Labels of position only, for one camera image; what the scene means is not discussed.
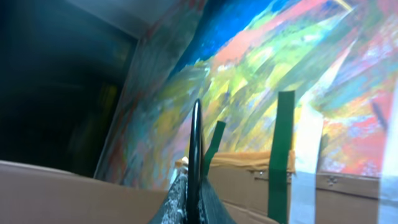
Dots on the brown cardboard box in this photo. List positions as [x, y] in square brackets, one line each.
[32, 194]

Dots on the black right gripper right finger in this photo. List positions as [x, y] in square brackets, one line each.
[211, 208]

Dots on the colourful abstract painting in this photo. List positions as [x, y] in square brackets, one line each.
[339, 57]

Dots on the white tape strip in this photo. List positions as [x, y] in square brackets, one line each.
[307, 145]

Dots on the green tape strip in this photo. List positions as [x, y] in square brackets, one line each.
[281, 145]
[214, 146]

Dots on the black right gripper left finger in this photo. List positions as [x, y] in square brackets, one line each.
[173, 208]

